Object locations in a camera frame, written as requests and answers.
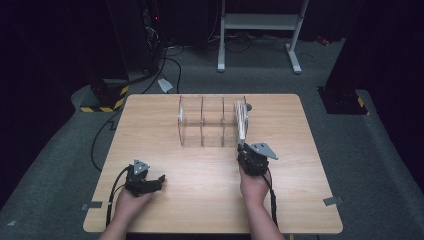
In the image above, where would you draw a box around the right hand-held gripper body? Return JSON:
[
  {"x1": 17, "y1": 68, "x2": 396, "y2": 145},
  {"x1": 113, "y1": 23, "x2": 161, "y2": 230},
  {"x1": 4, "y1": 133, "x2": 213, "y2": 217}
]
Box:
[{"x1": 237, "y1": 142, "x2": 280, "y2": 177}]

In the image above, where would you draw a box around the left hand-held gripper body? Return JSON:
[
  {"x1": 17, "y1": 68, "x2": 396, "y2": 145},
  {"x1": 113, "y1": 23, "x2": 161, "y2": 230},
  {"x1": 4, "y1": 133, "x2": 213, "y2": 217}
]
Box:
[{"x1": 124, "y1": 158, "x2": 155, "y2": 198}]

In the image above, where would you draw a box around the green leaf picture book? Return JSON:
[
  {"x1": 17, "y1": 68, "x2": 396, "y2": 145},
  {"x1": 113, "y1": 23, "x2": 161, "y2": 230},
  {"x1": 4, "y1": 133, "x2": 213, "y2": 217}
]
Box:
[{"x1": 233, "y1": 99, "x2": 250, "y2": 147}]

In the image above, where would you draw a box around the clear acrylic book rack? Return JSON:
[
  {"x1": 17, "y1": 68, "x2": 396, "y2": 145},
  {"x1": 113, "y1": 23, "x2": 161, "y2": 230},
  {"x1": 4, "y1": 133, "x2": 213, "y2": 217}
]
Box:
[{"x1": 177, "y1": 94, "x2": 250, "y2": 149}]

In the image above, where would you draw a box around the person's left hand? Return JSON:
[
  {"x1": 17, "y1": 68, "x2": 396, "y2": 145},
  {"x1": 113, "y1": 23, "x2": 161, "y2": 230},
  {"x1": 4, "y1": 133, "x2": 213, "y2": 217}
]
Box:
[{"x1": 113, "y1": 187, "x2": 155, "y2": 225}]

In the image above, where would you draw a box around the person's right hand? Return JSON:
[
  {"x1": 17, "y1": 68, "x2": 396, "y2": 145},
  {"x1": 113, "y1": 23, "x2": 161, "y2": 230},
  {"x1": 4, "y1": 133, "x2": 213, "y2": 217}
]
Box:
[{"x1": 239, "y1": 165, "x2": 272, "y2": 209}]

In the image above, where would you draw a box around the grey tape strip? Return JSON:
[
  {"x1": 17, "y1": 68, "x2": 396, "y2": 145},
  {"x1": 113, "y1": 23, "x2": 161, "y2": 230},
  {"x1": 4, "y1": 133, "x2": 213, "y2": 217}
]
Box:
[
  {"x1": 322, "y1": 196, "x2": 345, "y2": 207},
  {"x1": 81, "y1": 201, "x2": 104, "y2": 211}
]

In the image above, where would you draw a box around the black yellow striped base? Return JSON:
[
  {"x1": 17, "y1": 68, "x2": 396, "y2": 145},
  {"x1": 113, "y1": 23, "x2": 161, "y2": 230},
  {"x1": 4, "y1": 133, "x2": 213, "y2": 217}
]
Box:
[
  {"x1": 79, "y1": 78, "x2": 131, "y2": 114},
  {"x1": 317, "y1": 86, "x2": 371, "y2": 116}
]

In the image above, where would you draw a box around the pale floor tape patch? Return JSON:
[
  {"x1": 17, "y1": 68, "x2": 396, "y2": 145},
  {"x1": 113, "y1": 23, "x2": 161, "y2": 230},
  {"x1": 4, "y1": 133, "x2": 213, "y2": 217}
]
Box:
[{"x1": 156, "y1": 78, "x2": 174, "y2": 94}]

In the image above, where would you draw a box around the white metal stand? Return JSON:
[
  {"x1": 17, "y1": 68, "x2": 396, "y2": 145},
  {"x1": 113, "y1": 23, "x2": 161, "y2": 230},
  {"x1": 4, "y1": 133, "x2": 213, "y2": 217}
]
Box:
[{"x1": 216, "y1": 0, "x2": 310, "y2": 75}]

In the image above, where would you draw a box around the dark equipment rack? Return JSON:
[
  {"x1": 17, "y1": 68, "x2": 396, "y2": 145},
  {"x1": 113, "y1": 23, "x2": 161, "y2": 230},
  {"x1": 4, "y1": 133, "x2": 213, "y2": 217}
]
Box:
[{"x1": 105, "y1": 0, "x2": 168, "y2": 76}]

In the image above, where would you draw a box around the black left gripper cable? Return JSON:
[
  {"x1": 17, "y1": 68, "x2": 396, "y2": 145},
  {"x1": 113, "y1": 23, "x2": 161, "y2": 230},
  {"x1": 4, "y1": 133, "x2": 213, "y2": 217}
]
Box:
[{"x1": 105, "y1": 165, "x2": 132, "y2": 228}]

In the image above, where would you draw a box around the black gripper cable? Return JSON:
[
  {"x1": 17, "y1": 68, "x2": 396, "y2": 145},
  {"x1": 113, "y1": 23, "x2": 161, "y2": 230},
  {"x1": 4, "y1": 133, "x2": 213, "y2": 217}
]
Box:
[
  {"x1": 105, "y1": 165, "x2": 132, "y2": 228},
  {"x1": 260, "y1": 172, "x2": 280, "y2": 228}
]

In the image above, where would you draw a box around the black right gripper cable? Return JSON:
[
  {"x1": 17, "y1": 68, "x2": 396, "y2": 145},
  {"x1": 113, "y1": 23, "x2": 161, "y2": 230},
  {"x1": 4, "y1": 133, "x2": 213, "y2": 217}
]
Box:
[{"x1": 260, "y1": 172, "x2": 280, "y2": 228}]

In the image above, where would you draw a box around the black floor cable loop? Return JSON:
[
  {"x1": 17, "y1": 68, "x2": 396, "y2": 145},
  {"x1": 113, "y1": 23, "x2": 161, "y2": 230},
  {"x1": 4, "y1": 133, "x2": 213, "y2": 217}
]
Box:
[{"x1": 141, "y1": 45, "x2": 185, "y2": 95}]

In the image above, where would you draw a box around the tangle of black cables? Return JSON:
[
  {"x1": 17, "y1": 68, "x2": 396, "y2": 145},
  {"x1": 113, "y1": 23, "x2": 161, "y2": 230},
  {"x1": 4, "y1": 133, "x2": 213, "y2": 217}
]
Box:
[{"x1": 207, "y1": 32, "x2": 292, "y2": 54}]

